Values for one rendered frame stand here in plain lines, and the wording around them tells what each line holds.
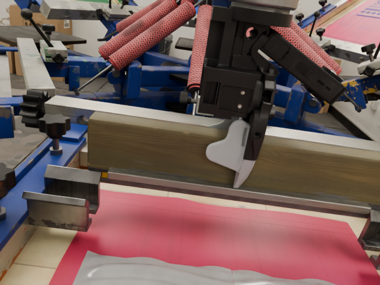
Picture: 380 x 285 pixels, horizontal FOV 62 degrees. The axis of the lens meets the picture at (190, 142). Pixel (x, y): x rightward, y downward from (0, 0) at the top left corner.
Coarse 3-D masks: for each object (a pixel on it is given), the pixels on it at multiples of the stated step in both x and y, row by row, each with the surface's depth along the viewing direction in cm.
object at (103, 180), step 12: (108, 180) 43; (120, 180) 43; (180, 192) 44; (192, 192) 44; (204, 192) 44; (264, 204) 44; (276, 204) 44; (288, 204) 44; (348, 216) 45; (360, 216) 44
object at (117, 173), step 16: (112, 176) 40; (128, 176) 40; (144, 176) 40; (160, 176) 41; (176, 176) 41; (224, 192) 41; (240, 192) 41; (256, 192) 41; (272, 192) 41; (288, 192) 42; (336, 208) 41; (352, 208) 41; (368, 208) 41
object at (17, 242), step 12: (84, 144) 56; (84, 156) 54; (84, 168) 55; (24, 228) 37; (36, 228) 41; (12, 240) 35; (24, 240) 38; (0, 252) 33; (12, 252) 35; (0, 264) 33; (0, 276) 33
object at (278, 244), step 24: (240, 216) 49; (264, 216) 50; (288, 216) 51; (312, 216) 52; (240, 240) 44; (264, 240) 45; (288, 240) 46; (312, 240) 47; (336, 240) 47; (240, 264) 40; (264, 264) 41; (288, 264) 42; (312, 264) 42; (336, 264) 43; (360, 264) 43
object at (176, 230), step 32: (96, 224) 43; (128, 224) 44; (160, 224) 45; (192, 224) 46; (224, 224) 47; (64, 256) 38; (128, 256) 39; (160, 256) 40; (192, 256) 40; (224, 256) 41
